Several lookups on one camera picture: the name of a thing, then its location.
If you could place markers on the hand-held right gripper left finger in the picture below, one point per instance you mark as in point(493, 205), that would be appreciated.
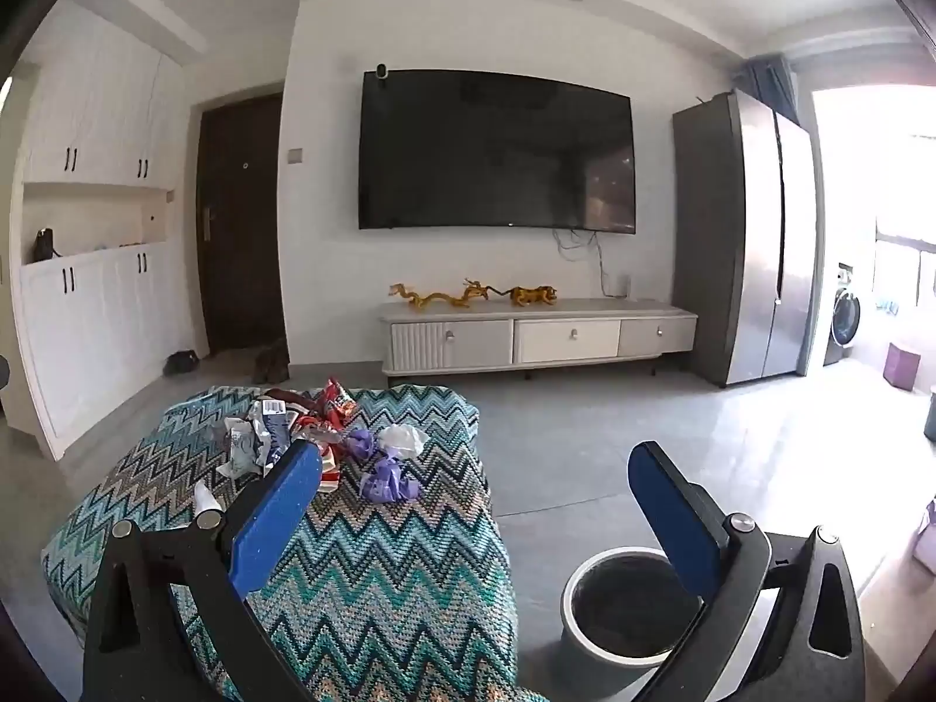
point(274, 519)

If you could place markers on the black bag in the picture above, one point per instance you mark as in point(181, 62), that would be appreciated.
point(46, 245)

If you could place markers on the washing machine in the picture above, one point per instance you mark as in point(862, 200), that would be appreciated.
point(844, 318)

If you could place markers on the golden tiger figurine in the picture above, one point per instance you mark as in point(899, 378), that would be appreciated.
point(534, 296)

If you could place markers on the small white camera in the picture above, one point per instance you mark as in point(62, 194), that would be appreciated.
point(380, 73)

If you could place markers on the silver refrigerator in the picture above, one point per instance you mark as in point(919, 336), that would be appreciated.
point(760, 248)

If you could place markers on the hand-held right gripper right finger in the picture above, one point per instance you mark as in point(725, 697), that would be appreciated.
point(673, 519)

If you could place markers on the dark brown door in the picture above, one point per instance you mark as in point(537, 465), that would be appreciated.
point(241, 234)

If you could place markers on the red and white wrapper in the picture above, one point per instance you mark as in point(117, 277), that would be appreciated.
point(311, 424)

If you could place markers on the purple stool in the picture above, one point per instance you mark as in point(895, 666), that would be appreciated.
point(901, 367)

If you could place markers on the white rolled paper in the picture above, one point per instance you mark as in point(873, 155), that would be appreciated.
point(206, 503)

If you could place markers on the golden dragon figurine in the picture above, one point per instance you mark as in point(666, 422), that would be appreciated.
point(439, 300)

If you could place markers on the grey trash bin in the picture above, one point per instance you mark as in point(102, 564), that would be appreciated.
point(621, 599)

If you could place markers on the purple wrapper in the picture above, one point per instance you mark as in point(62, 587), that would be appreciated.
point(360, 444)
point(387, 481)

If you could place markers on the red snack wrapper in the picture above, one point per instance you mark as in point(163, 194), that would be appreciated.
point(336, 402)

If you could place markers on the zigzag knitted blanket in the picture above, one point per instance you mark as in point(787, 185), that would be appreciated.
point(380, 585)

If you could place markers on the white tissue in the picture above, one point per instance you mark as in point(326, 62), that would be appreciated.
point(402, 439)

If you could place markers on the white television cabinet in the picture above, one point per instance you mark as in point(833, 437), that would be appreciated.
point(563, 340)

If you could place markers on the teal container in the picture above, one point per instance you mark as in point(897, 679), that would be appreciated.
point(931, 417)

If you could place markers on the blue-grey curtain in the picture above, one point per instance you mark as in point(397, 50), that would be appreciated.
point(775, 84)

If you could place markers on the dark shoes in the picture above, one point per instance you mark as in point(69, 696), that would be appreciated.
point(180, 363)
point(271, 362)

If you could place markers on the white wall cabinet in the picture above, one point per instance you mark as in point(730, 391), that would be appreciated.
point(110, 322)

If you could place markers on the black wall television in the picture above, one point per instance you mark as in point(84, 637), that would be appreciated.
point(497, 153)

